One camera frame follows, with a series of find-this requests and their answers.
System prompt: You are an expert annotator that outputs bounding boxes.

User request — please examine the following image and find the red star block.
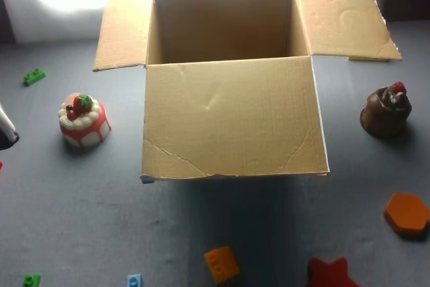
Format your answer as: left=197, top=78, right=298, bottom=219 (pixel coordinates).
left=307, top=257, right=361, bottom=287

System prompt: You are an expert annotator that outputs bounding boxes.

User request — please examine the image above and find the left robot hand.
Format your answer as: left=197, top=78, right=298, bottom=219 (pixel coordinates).
left=0, top=101, right=20, bottom=152

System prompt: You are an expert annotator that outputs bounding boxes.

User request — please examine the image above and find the white backdrop sheet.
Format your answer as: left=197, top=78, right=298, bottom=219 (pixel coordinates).
left=0, top=0, right=430, bottom=44

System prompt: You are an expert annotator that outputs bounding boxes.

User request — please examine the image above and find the blue toy brick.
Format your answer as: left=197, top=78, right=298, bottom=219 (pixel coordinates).
left=126, top=273, right=144, bottom=287

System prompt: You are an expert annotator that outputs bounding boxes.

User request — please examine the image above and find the orange toy brick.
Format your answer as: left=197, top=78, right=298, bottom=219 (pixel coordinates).
left=204, top=246, right=241, bottom=285

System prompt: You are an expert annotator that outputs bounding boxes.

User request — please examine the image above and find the pink strawberry toy cake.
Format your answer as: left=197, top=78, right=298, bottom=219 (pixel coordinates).
left=58, top=92, right=112, bottom=149

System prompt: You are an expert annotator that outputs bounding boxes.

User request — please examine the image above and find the yellow flat block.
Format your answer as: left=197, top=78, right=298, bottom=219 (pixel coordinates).
left=347, top=55, right=391, bottom=63

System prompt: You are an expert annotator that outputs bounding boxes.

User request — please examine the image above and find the grey table cloth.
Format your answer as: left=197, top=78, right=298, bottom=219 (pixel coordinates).
left=0, top=19, right=430, bottom=287

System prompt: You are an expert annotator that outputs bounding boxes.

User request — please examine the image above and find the orange hexagon block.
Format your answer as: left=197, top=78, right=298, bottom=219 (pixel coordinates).
left=383, top=192, right=430, bottom=239

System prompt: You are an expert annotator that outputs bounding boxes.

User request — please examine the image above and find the green toy brick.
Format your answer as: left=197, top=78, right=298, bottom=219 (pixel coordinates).
left=21, top=272, right=43, bottom=287
left=22, top=69, right=47, bottom=87

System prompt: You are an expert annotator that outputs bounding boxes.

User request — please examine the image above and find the chocolate toy cake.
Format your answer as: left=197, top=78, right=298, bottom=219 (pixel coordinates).
left=359, top=81, right=413, bottom=138

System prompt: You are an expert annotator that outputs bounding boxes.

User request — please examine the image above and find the brown cardboard box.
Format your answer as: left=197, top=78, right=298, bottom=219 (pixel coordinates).
left=92, top=0, right=403, bottom=186

